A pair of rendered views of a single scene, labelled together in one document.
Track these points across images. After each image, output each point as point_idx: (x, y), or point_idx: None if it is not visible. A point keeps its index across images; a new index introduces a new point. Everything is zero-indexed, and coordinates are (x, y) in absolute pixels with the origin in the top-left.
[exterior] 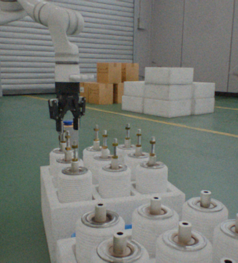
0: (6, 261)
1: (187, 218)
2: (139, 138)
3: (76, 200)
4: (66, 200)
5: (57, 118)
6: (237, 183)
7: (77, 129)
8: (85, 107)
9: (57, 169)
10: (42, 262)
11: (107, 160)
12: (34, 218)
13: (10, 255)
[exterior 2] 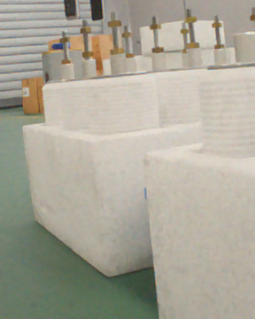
0: (3, 280)
1: None
2: (218, 32)
3: (135, 129)
4: (113, 131)
5: None
6: None
7: (102, 18)
8: None
9: (74, 94)
10: (80, 272)
11: (169, 69)
12: (26, 228)
13: (4, 273)
